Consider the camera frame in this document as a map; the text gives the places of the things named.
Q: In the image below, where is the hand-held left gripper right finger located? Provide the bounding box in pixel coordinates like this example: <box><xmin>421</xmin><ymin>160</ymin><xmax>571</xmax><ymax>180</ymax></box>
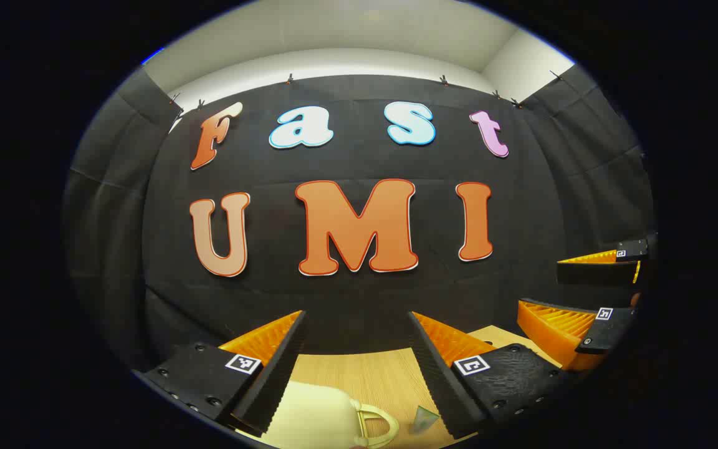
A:
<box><xmin>408</xmin><ymin>311</ymin><xmax>575</xmax><ymax>440</ymax></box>

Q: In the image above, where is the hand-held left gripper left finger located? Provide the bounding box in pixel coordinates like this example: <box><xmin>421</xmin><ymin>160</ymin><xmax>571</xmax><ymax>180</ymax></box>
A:
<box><xmin>138</xmin><ymin>310</ymin><xmax>308</xmax><ymax>437</ymax></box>

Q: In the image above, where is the large green white tube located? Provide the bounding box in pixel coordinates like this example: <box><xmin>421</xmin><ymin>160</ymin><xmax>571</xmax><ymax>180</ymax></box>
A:
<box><xmin>409</xmin><ymin>405</ymin><xmax>441</xmax><ymax>435</ymax></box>

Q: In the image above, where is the pale yellow small suitcase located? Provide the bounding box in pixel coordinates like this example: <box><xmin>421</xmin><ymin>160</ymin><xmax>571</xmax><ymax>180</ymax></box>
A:
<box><xmin>259</xmin><ymin>380</ymin><xmax>400</xmax><ymax>449</ymax></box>

